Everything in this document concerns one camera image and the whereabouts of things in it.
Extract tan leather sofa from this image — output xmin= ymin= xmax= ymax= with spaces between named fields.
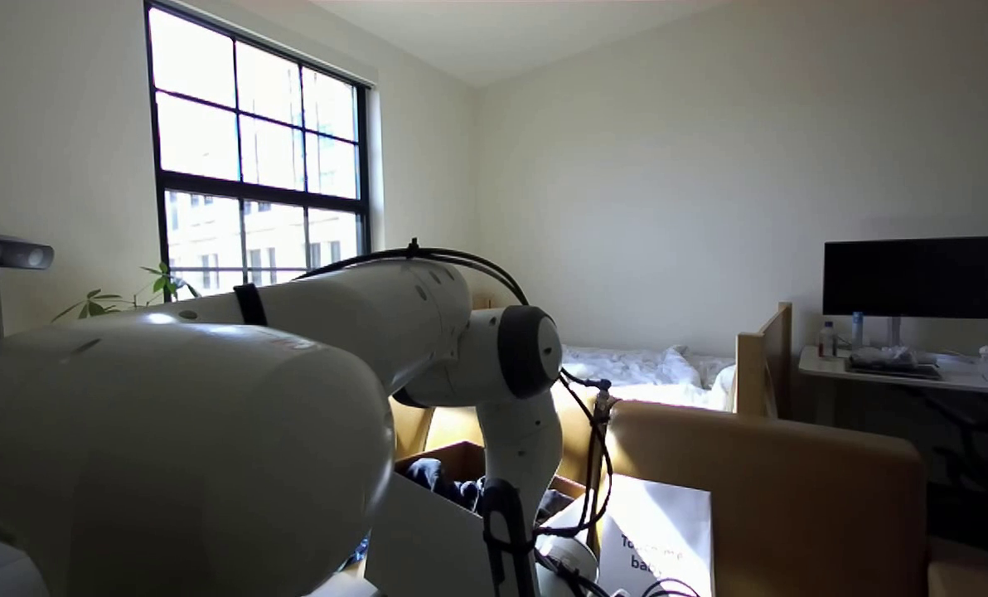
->
xmin=395 ymin=403 xmax=928 ymax=597

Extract black framed window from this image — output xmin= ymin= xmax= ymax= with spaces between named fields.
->
xmin=146 ymin=0 xmax=372 ymax=297

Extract black monitor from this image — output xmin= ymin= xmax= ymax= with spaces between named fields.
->
xmin=821 ymin=237 xmax=988 ymax=319

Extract black cable bundle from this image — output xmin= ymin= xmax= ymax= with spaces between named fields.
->
xmin=292 ymin=237 xmax=703 ymax=597

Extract bed with white bedding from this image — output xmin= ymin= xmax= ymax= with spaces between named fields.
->
xmin=553 ymin=302 xmax=800 ymax=426

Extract green plant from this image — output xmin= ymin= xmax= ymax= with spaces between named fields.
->
xmin=57 ymin=263 xmax=198 ymax=319

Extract dark clothes in box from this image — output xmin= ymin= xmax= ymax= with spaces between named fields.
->
xmin=406 ymin=454 xmax=569 ymax=523

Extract white cardboard box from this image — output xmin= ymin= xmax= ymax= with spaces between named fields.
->
xmin=366 ymin=440 xmax=596 ymax=597

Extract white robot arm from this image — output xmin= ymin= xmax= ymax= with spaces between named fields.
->
xmin=0 ymin=259 xmax=562 ymax=597

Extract wooden desk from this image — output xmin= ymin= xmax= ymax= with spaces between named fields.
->
xmin=786 ymin=345 xmax=988 ymax=440

